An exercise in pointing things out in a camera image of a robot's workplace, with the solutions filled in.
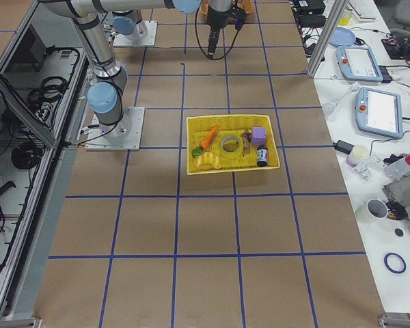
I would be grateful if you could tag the far teach pendant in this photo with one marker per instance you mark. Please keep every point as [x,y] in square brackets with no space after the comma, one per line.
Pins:
[358,64]

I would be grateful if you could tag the white mug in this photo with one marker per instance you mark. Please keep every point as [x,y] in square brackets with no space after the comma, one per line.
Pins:
[371,211]

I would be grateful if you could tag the aluminium side rack frame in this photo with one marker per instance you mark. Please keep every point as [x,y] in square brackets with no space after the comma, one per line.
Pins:
[44,77]

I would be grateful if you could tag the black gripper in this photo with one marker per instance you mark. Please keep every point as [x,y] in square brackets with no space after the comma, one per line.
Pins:
[216,18]

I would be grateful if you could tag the teach pendant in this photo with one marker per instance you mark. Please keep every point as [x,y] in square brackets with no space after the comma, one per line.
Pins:
[358,64]
[379,112]

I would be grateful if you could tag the lavender and cream jar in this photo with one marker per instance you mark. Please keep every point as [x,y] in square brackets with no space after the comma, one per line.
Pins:
[357,155]

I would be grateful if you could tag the aluminium frame post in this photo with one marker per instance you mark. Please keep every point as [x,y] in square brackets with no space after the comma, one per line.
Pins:
[332,21]

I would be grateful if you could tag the black power adapter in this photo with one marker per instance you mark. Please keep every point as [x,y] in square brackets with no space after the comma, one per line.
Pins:
[343,147]

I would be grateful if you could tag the white light bulb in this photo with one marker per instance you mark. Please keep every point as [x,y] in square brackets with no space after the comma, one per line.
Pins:
[330,106]

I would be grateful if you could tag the orange toy carrot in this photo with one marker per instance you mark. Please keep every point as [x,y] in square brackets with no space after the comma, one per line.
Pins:
[205,142]

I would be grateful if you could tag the black round lid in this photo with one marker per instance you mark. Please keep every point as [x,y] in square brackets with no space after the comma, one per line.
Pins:
[399,232]

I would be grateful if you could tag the yellow cup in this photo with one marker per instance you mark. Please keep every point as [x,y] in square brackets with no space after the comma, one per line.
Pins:
[345,18]

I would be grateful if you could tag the purple foam block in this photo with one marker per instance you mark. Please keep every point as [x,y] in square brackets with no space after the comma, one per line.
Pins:
[258,136]

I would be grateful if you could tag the yellow woven plastic basket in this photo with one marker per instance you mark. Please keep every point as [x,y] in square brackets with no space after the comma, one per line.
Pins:
[198,127]

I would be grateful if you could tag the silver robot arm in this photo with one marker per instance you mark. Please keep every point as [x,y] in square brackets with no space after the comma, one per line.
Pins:
[130,24]
[105,96]

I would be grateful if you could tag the brown toy lion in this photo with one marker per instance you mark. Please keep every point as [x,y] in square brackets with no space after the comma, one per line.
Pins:
[246,138]

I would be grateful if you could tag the near teach pendant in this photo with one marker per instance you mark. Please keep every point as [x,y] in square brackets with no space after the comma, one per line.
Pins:
[379,112]

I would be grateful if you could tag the brown wicker basket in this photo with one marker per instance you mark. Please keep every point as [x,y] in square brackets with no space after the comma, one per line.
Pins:
[248,7]

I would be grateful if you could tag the light blue plate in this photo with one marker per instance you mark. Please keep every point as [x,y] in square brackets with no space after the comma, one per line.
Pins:
[342,37]

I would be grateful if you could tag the yellow-green packing tape roll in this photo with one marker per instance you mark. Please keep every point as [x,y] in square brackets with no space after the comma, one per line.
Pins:
[231,146]

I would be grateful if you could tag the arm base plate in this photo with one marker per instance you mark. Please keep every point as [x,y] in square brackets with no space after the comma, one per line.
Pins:
[121,41]
[125,136]

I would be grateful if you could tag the yellow toy banana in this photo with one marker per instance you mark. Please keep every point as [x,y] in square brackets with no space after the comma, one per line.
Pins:
[208,158]

